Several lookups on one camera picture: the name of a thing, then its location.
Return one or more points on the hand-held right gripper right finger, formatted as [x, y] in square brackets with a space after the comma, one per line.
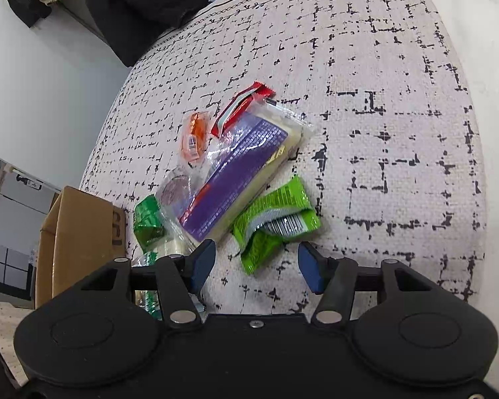
[312, 269]

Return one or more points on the white rice cake packet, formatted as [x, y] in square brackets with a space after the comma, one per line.
[170, 246]

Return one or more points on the red striped snack packet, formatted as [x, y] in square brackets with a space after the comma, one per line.
[238, 109]

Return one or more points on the cardboard box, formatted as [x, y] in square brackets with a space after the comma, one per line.
[79, 241]

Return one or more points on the small orange snack packet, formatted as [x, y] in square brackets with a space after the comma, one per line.
[193, 137]

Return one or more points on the grey cabinet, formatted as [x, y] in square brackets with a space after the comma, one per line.
[16, 208]

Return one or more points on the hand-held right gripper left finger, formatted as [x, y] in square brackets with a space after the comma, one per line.
[201, 267]

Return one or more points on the black coat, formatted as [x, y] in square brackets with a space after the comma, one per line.
[149, 0]

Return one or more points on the patterned white cloth cover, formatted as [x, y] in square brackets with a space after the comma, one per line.
[357, 91]

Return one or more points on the purple pastry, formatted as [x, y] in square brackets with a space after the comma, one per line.
[175, 191]

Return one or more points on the green edged cracker packet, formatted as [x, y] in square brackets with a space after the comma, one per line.
[149, 299]

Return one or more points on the large purple label snack packet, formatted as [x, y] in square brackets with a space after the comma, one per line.
[237, 174]

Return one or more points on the light green snack packet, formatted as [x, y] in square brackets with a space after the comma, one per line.
[274, 203]

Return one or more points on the dark green snack packet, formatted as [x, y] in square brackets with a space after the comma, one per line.
[146, 220]

